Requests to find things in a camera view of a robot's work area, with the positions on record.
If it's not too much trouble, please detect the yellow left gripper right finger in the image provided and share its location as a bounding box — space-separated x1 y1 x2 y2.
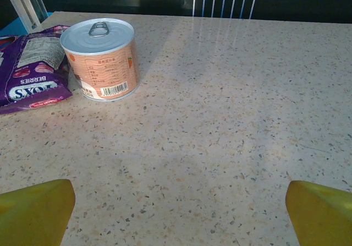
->
285 180 352 246

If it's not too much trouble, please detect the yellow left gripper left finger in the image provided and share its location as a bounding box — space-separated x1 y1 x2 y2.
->
0 178 76 246

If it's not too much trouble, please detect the purple berries candy bag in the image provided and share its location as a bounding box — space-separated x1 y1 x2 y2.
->
0 25 74 115

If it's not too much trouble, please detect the aluminium frame post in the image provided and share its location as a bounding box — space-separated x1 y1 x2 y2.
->
0 0 49 34

